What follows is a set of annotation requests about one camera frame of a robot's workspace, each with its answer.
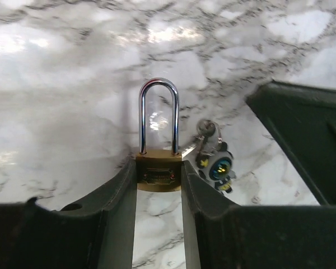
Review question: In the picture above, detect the small brass padlock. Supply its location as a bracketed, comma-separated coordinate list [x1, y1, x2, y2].
[136, 78, 183, 192]

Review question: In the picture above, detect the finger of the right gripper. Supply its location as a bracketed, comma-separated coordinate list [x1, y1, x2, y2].
[245, 80, 336, 205]

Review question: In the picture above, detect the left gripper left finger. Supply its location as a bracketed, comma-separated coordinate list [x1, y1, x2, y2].
[0, 160, 137, 268]

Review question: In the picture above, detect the astronaut keychain with keys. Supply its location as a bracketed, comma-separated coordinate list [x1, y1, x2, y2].
[180, 119, 236, 195]

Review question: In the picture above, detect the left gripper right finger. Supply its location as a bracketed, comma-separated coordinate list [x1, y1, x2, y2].
[181, 161, 336, 268]

